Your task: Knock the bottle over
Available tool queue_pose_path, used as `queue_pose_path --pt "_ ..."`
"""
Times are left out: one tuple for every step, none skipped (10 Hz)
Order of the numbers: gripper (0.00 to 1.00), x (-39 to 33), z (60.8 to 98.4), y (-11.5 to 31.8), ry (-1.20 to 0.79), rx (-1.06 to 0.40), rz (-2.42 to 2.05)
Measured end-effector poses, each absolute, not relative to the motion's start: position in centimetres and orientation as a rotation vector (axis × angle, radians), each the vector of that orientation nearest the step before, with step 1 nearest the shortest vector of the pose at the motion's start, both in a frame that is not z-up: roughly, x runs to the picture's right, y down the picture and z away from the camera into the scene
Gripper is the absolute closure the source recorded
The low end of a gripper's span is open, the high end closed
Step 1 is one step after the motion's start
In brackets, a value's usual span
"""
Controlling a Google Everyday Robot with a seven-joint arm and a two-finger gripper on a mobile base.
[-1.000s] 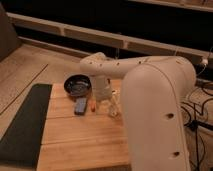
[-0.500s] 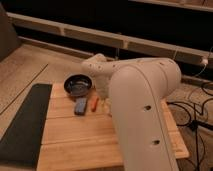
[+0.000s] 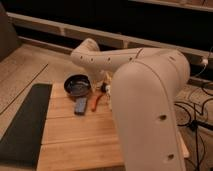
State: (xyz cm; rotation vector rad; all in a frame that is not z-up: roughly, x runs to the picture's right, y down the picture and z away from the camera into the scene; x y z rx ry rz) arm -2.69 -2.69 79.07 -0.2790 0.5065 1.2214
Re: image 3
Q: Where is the small white plastic bottle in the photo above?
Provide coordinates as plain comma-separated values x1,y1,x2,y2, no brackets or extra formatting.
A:
101,83,111,96

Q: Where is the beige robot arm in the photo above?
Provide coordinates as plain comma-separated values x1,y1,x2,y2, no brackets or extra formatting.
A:
71,38,190,171

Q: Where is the dark round bowl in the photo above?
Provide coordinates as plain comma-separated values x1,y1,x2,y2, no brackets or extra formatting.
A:
64,74,91,97

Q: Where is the blue grey rectangular block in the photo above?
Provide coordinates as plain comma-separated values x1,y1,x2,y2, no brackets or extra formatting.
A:
74,97,87,115

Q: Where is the dark green floor mat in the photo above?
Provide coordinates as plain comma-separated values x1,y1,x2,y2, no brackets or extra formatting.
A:
0,83,52,167

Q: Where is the grey chair edge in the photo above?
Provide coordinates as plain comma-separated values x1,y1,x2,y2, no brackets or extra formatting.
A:
0,2,21,62

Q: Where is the wooden shelf rail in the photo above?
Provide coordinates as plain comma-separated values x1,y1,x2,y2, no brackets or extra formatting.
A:
7,12,213,59

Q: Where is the black cable on floor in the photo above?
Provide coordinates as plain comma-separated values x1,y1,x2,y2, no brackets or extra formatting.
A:
173,81,213,171

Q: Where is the white wall plug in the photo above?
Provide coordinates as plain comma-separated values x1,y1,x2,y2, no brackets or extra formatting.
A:
200,58,209,66

